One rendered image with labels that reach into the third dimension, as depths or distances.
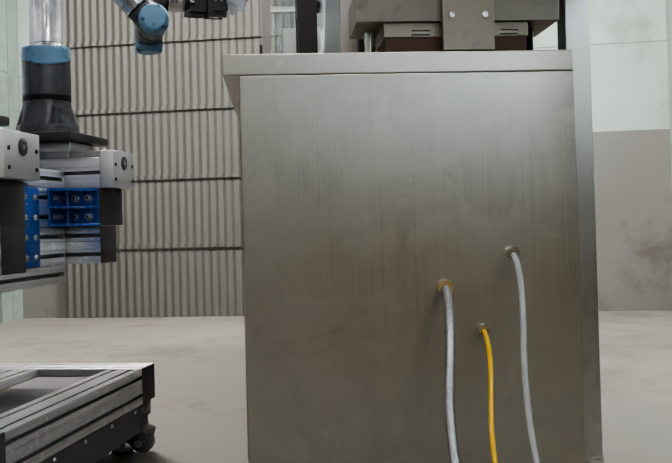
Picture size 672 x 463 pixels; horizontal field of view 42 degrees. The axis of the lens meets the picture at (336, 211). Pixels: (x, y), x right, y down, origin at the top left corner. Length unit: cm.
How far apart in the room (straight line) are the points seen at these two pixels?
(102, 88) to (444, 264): 461
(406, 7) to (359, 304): 58
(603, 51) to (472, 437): 424
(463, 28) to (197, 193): 418
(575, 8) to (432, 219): 75
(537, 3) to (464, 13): 15
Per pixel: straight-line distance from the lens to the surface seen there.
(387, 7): 173
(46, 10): 244
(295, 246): 161
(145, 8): 231
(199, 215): 576
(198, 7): 250
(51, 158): 222
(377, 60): 165
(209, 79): 581
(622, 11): 577
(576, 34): 217
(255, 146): 162
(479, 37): 173
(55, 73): 226
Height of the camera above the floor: 58
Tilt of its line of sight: 1 degrees up
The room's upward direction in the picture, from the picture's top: 2 degrees counter-clockwise
